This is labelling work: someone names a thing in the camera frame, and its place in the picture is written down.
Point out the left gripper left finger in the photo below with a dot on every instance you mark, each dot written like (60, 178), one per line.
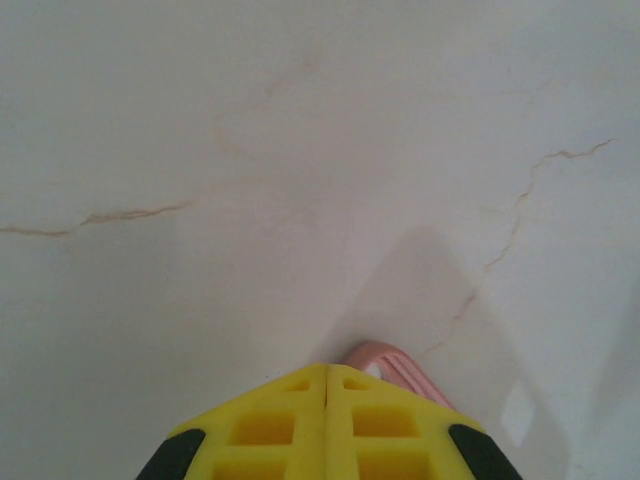
(280, 425)

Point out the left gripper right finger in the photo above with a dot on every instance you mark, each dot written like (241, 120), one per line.
(390, 430)

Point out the pink phone case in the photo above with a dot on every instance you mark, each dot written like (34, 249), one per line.
(400, 365)

